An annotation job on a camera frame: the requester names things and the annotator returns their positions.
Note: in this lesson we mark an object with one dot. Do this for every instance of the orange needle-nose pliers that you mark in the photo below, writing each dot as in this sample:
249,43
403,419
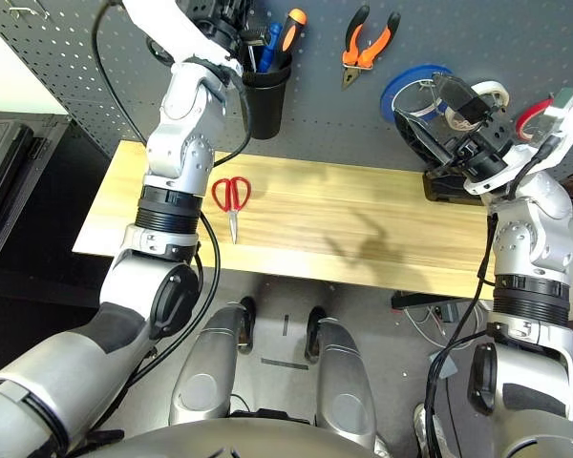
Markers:
351,57

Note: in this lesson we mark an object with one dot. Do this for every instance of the black power strip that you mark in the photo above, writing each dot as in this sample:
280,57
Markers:
448,312

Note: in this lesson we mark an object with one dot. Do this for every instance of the silver robot leg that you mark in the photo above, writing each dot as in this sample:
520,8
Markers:
200,381
344,396

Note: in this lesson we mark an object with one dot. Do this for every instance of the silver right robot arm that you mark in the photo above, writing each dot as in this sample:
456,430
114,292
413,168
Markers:
530,238

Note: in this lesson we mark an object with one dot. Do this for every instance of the orange and black screwdriver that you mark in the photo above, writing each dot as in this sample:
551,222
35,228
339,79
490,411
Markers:
291,33

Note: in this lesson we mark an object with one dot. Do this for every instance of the grey floor box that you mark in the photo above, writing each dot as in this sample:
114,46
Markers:
451,369

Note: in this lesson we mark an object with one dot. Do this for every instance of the silver robot right leg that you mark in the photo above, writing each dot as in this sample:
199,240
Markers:
344,396

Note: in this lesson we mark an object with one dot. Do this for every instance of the black plastic cup holder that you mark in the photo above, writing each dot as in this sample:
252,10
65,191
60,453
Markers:
267,110

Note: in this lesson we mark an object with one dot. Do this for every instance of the silver robot left leg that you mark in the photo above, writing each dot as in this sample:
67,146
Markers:
200,381

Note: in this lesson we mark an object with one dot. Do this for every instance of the white tape roll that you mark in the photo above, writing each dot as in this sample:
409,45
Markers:
496,88

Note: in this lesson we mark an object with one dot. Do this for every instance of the red tape roll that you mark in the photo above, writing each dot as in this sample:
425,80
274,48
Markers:
530,112

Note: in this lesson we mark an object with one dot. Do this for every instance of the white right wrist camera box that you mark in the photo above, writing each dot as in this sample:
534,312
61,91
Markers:
570,129

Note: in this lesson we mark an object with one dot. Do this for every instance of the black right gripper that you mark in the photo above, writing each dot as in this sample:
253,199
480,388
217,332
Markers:
489,148

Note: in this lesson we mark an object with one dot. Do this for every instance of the grey metal pegboard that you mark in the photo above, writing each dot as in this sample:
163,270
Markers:
324,119

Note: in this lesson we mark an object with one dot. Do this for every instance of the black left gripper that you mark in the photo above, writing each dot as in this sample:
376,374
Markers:
219,19

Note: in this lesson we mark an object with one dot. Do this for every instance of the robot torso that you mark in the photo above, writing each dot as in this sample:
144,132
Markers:
219,443

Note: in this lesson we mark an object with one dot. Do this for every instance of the silver pegboard hook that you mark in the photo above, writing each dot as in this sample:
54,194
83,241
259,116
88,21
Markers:
42,12
19,10

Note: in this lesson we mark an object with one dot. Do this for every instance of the black plastic tool case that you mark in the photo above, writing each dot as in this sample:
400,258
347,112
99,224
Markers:
439,193

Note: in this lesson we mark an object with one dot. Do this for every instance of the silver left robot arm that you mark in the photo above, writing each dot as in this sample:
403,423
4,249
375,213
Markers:
172,143

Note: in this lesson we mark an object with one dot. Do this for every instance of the blue tape roll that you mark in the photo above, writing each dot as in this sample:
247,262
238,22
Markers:
410,71

